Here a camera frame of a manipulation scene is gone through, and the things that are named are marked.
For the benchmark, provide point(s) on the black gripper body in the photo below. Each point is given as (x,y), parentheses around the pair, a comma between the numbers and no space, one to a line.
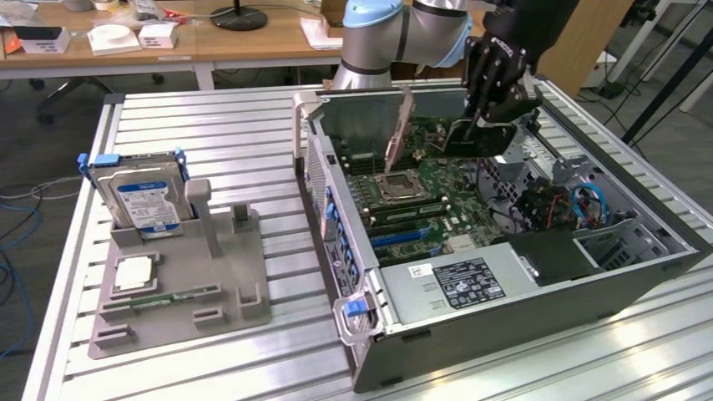
(530,25)

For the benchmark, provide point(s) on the black graphics card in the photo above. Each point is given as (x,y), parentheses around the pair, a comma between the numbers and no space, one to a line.
(479,142)

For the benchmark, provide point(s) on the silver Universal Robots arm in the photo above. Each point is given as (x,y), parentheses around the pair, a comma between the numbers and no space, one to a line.
(379,46)

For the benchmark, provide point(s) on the wooden cabinet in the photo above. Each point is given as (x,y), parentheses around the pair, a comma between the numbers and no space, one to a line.
(591,62)

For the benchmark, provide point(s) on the perforated metal disk bay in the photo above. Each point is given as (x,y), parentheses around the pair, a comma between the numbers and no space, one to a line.
(512,167)

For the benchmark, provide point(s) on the dark green floor device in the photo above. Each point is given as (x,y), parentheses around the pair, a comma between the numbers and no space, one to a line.
(614,90)

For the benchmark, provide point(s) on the green motherboard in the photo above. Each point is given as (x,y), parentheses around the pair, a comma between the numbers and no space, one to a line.
(474,209)

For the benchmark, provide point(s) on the black slanted pole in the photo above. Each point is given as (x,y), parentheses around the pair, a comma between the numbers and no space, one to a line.
(668,92)

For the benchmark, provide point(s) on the white papers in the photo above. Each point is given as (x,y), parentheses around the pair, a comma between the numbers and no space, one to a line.
(323,37)

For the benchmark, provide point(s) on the metal CPU socket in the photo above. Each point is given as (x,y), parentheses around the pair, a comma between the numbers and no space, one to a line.
(399,188)

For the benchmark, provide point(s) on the small silver heat sink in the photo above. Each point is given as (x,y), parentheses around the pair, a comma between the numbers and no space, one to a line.
(464,243)

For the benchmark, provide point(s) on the black plastic shroud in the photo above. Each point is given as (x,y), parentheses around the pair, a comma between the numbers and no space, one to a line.
(552,259)

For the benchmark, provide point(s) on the blue expansion slot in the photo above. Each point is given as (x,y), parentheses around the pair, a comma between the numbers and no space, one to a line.
(396,239)

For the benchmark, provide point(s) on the black lamp base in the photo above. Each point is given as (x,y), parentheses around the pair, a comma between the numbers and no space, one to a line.
(239,21)

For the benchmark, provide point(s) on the grey power supply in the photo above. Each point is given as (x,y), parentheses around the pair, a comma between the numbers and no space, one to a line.
(412,292)

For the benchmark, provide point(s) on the open black PC case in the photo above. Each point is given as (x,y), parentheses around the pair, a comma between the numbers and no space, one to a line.
(502,342)

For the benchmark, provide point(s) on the blue case latch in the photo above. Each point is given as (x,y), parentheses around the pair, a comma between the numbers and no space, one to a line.
(356,310)

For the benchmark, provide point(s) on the small white labelled box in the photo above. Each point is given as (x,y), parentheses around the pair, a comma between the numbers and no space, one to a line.
(159,39)

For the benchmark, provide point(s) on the white box with round lid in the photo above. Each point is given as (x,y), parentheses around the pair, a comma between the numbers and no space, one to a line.
(114,42)

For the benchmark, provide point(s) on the hard disk with blue caddy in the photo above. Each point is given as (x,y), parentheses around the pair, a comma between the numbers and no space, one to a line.
(144,204)

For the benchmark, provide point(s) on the wooden desk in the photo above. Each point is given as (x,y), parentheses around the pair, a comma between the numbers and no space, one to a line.
(67,60)

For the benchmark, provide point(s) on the silver CPU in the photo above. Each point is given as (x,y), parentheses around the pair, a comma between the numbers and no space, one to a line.
(135,275)

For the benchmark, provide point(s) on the green RAM stick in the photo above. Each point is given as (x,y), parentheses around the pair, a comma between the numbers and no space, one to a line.
(162,300)

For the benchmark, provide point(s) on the office chair base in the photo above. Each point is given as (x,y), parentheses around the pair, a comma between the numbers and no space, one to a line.
(47,115)

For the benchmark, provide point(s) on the white box with black top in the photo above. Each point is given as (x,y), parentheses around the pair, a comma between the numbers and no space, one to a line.
(45,45)

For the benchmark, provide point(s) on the grey parts rack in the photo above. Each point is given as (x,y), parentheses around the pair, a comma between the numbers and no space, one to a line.
(184,334)

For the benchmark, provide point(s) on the grey metal bay bracket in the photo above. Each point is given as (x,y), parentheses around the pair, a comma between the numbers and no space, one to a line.
(619,246)

